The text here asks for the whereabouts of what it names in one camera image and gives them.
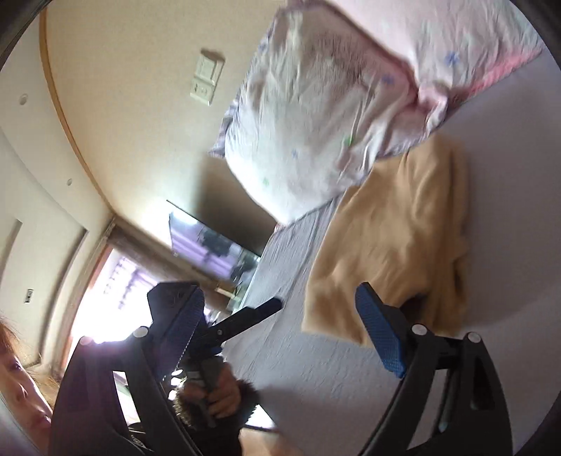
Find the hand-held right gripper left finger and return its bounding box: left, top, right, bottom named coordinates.
left=48, top=282, right=205, bottom=456

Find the white wall switch panel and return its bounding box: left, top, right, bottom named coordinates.
left=189, top=48, right=227, bottom=106

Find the white floral pillow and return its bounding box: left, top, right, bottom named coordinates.
left=208, top=8, right=432, bottom=225

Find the person's head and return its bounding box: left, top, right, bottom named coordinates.
left=0, top=319, right=60, bottom=456

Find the pink floral pillow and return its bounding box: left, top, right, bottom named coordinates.
left=285, top=0, right=545, bottom=156

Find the bright window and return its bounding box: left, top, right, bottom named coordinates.
left=66, top=246, right=155, bottom=351

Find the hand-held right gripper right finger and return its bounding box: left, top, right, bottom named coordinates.
left=351, top=282, right=513, bottom=456

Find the person's left hand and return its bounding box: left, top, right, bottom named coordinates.
left=180, top=363, right=243, bottom=418

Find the grey bed sheet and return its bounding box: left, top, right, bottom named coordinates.
left=219, top=46, right=561, bottom=441

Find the wooden tv cabinet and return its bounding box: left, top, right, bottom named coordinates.
left=214, top=281, right=256, bottom=310

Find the wall television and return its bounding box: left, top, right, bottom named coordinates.
left=167, top=199, right=264, bottom=282

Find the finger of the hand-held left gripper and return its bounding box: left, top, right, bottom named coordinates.
left=193, top=297, right=282, bottom=357

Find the tan small garment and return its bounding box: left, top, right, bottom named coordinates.
left=302, top=133, right=471, bottom=348

